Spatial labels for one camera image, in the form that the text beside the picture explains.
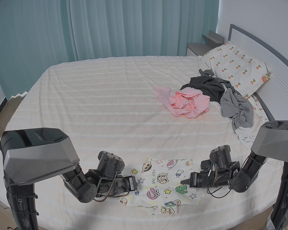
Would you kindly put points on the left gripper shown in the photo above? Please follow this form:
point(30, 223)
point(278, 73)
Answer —
point(124, 185)

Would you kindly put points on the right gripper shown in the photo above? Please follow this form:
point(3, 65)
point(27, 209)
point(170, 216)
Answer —
point(200, 179)

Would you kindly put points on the white printed pyjama top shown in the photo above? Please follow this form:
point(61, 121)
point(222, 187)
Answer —
point(162, 184)

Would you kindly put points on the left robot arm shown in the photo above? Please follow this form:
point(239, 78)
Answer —
point(40, 152)

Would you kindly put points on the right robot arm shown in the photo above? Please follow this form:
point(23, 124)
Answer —
point(267, 143)

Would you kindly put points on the white garment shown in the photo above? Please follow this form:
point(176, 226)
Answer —
point(245, 136)

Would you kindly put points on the pink garment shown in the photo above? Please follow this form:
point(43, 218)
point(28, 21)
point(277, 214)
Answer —
point(186, 103)

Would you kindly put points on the grey garment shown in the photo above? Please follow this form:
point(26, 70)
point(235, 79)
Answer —
point(236, 107)

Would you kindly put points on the bed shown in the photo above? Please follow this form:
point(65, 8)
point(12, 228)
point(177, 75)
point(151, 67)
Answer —
point(112, 101)

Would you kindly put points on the black garment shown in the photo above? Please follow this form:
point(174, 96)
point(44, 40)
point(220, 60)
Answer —
point(209, 86)

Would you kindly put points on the white printed pillow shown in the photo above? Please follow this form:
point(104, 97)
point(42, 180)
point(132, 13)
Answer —
point(238, 65)

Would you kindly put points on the grey bedside table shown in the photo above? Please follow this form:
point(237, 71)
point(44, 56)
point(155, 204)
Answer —
point(202, 46)

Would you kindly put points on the blue-green curtain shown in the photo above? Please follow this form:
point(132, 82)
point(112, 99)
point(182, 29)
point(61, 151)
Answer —
point(101, 29)

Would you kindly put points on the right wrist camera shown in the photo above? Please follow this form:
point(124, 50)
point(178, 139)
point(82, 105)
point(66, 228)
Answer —
point(205, 165)

